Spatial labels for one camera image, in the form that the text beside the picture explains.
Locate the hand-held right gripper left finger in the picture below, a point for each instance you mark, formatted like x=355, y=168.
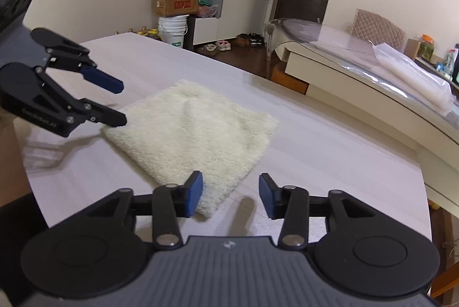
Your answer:
x=193, y=193

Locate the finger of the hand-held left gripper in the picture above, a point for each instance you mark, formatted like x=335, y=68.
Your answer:
x=107, y=117
x=104, y=81

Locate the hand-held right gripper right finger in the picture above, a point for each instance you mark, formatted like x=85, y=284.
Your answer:
x=268, y=195

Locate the cream towel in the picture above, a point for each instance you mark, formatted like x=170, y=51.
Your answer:
x=193, y=135

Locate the person's left forearm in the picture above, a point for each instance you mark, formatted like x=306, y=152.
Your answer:
x=9, y=156

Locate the white bucket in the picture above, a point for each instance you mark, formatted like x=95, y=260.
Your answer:
x=173, y=31

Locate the cardboard box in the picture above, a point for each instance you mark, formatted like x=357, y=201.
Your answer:
x=175, y=4

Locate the red plastic bag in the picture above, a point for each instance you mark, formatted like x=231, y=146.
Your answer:
x=208, y=11

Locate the beige glass-topped dining table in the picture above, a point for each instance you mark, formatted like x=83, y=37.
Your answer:
x=358, y=85

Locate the person's dark clothing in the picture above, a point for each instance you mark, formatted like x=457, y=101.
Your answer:
x=18, y=239

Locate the dark shoes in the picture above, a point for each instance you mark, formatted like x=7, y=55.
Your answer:
x=251, y=40

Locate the clear plastic bag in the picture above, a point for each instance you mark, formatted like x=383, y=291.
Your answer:
x=412, y=77

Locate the quilted beige chair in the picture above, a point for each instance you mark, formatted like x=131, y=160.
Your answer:
x=380, y=29

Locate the orange-lidded jar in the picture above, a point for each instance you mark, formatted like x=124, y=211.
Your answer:
x=426, y=48

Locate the white snack bag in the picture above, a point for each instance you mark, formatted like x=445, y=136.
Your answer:
x=451, y=60

